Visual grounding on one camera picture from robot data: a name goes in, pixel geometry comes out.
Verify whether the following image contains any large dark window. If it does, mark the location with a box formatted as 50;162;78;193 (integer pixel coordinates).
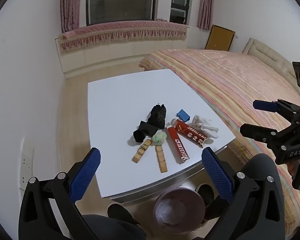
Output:
86;0;157;25

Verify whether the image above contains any dark slipper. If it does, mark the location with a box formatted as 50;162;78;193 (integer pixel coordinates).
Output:
107;203;141;226
197;183;216;207

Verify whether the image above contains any person's leg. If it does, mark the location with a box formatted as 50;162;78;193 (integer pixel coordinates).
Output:
81;214;147;240
225;154;285;240

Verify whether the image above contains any black mesh bag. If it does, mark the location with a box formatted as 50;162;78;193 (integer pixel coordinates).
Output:
147;103;167;130

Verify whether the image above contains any beige padded headboard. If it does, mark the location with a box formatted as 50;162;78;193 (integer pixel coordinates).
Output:
243;38;300;88

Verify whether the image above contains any red yellow-lettered tube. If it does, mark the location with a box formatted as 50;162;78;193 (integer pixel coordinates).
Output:
170;118;210;148

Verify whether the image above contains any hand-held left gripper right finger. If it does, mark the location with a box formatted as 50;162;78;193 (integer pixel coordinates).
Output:
201;147;286;240

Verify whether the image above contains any white wall outlet panel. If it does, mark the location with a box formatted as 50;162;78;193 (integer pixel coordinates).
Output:
20;137;35;191

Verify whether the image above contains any pink waste bin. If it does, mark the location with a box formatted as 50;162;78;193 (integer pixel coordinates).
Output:
153;187;206;230

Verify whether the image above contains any white table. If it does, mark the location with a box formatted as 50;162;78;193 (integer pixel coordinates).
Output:
87;69;236;203

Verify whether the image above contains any white tissue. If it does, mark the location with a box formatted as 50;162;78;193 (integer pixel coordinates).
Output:
191;115;219;139

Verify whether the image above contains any yellow wooden board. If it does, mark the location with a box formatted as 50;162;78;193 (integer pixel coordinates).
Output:
205;25;235;52

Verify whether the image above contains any blue small box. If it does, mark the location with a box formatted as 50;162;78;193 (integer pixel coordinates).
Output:
176;109;191;122

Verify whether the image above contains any white window seat cabinet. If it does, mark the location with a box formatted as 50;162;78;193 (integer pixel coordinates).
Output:
55;38;188;75

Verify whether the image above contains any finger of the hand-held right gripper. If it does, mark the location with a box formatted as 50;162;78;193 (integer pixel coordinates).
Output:
253;99;300;123
240;120;300;153

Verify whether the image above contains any red white-lettered tube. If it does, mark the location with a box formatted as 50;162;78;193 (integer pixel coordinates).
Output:
167;127;191;165

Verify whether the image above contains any grey air conditioner unit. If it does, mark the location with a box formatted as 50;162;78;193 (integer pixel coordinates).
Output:
170;8;187;23

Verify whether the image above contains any wooden clothespin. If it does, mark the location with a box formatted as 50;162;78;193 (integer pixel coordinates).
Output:
155;145;168;173
132;140;153;163

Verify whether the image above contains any person's left leg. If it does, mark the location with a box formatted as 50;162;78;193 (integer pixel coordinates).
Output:
81;214;147;240

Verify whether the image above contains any person's right leg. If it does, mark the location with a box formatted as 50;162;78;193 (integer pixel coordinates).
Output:
225;154;285;240

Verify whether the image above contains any green white sponge ball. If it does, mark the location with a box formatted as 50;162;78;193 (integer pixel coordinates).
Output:
152;129;168;146

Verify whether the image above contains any pink fringed window seat cushion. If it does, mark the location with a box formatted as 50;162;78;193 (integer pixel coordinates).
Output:
59;20;190;54

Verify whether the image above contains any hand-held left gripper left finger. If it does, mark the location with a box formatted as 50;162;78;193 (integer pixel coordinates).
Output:
18;147;102;240

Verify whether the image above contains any pink curtain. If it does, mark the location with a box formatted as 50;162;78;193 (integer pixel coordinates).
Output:
197;0;214;32
61;0;80;33

